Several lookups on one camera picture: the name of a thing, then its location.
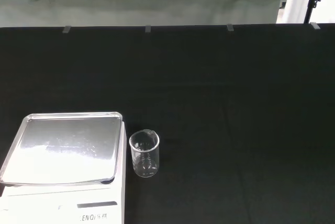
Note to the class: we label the black bench cloth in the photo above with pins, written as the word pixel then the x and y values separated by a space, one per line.
pixel 209 98

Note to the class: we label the white electronic balance steel pan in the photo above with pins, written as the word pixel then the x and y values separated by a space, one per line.
pixel 65 203

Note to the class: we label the clear plastic cloth clip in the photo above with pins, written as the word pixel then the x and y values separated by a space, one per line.
pixel 230 27
pixel 66 29
pixel 148 29
pixel 315 26

